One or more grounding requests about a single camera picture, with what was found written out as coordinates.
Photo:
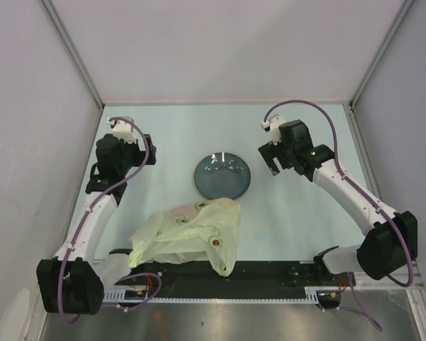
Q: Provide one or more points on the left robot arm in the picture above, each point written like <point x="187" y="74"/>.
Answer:
<point x="69" y="282"/>

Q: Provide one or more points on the blue ceramic plate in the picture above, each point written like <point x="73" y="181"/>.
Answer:
<point x="222" y="174"/>

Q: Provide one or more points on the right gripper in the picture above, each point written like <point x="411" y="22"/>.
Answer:
<point x="270" y="151"/>

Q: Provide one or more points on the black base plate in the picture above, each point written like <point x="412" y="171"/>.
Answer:
<point x="249" y="279"/>

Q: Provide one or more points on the yellow-green plastic bag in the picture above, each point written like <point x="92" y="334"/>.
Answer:
<point x="207" y="229"/>

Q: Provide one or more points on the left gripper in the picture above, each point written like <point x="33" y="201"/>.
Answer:
<point x="140" y="154"/>

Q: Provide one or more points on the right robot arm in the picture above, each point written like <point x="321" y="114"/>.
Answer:
<point x="390" y="237"/>

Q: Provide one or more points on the white cable duct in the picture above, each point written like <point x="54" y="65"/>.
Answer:
<point x="123" y="296"/>

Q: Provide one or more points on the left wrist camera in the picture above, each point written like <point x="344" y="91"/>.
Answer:
<point x="122" y="130"/>

